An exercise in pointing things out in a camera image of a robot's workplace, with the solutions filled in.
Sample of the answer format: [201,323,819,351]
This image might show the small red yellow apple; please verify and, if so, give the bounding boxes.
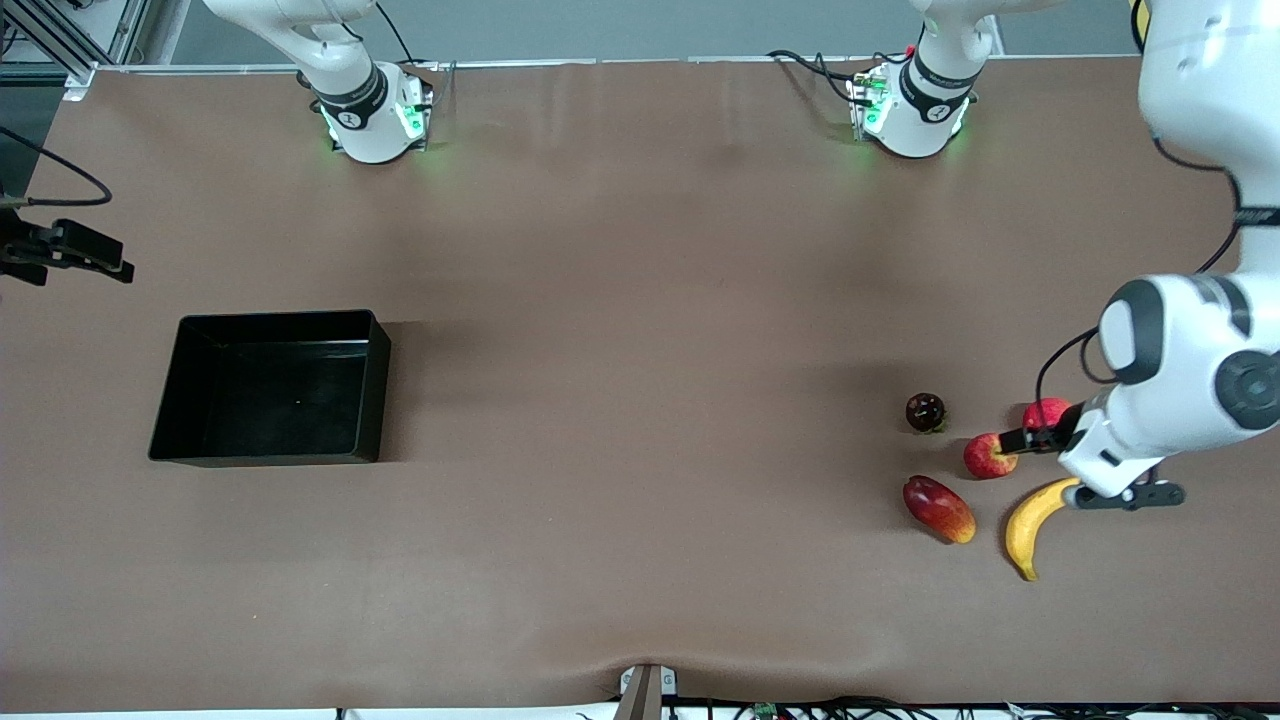
[963,432,1019,481]

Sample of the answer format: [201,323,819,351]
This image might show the yellow banana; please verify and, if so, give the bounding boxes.
[1005,477,1083,582]

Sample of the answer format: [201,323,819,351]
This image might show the black plastic box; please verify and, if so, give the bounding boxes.
[148,309,392,469]

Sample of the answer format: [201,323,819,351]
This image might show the red yellow mango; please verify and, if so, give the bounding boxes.
[902,475,977,545]

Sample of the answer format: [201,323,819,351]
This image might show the brown table mat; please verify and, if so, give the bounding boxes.
[0,55,1280,713]

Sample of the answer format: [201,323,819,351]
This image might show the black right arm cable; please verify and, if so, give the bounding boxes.
[0,127,113,209]

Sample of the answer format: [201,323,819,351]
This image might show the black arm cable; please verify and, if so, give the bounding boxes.
[0,127,113,209]
[1035,128,1280,433]

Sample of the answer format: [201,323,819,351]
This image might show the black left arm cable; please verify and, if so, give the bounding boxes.
[1035,128,1280,433]

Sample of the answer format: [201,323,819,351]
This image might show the aluminium frame structure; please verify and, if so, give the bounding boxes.
[0,0,151,101]

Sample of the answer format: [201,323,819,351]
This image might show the black right base cable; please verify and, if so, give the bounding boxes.
[374,0,417,67]

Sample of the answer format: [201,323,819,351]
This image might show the black base cable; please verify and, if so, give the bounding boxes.
[374,0,417,67]
[767,48,863,106]

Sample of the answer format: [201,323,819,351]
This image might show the black left base cable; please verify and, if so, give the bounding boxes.
[767,48,863,106]

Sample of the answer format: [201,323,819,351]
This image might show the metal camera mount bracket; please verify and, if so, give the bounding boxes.
[618,664,679,720]

